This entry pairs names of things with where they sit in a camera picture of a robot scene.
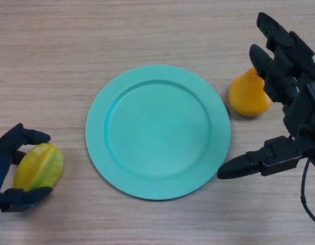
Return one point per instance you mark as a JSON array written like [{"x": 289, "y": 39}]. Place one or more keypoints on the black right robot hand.
[{"x": 300, "y": 107}]

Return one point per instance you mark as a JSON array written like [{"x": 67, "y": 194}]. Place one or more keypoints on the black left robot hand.
[{"x": 4, "y": 155}]

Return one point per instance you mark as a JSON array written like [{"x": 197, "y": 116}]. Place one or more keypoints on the yellow green starfruit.
[{"x": 39, "y": 168}]

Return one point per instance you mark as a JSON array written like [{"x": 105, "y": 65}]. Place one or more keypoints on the green round plate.
[{"x": 157, "y": 132}]

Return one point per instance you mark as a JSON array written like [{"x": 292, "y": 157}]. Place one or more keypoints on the orange yellow pear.
[{"x": 245, "y": 97}]

